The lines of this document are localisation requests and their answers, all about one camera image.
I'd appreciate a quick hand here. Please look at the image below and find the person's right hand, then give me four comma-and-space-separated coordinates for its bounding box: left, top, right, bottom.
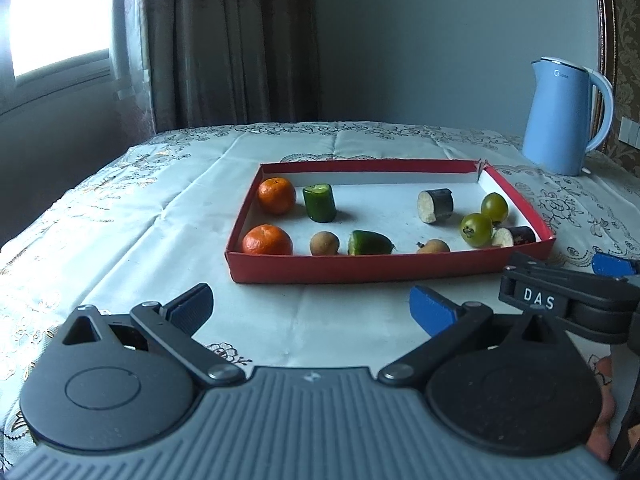
586, 355, 617, 462

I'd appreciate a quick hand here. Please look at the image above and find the gold framed patterned wall panel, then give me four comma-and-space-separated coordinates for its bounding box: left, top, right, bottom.
590, 0, 640, 181

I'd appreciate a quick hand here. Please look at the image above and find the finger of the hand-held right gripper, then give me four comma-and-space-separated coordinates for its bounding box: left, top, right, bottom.
499, 251, 640, 345
591, 253, 640, 277

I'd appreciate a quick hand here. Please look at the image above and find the window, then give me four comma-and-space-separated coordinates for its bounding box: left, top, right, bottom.
0, 0, 120, 111

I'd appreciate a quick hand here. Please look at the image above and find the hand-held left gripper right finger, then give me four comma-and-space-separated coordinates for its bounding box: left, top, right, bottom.
377, 285, 566, 388

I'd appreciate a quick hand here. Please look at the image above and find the green tomato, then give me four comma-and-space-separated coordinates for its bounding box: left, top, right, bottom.
480, 192, 510, 225
460, 213, 494, 248

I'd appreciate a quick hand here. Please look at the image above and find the light blue electric kettle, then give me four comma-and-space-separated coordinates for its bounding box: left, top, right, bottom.
521, 56, 615, 177

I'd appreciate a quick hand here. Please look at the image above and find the sheer white curtain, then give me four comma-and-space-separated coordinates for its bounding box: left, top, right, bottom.
111, 0, 157, 141

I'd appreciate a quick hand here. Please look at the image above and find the brown curtain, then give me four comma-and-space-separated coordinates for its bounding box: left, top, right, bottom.
142, 0, 321, 133

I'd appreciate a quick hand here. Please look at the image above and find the orange tangerine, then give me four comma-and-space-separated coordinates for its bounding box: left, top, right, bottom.
242, 224, 294, 256
257, 177, 297, 216

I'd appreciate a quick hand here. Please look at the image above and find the white wall switch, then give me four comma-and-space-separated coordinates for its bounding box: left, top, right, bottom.
620, 116, 640, 149

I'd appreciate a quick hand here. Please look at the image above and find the dark eggplant chunk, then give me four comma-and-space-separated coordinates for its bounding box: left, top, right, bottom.
492, 226, 537, 249

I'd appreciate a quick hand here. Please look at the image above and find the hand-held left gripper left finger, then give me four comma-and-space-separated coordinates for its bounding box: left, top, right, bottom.
60, 283, 247, 387

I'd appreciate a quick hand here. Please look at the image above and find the green cucumber chunk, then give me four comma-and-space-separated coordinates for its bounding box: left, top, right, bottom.
302, 183, 337, 223

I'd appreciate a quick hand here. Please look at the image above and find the tapered green cucumber piece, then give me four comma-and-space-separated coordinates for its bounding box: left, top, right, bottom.
348, 230, 394, 256

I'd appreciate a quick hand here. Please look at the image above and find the red cardboard box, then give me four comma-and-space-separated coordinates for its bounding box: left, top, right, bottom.
225, 159, 557, 285

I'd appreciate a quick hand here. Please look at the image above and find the dark sugarcane piece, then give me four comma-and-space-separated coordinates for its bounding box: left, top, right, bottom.
417, 188, 454, 225

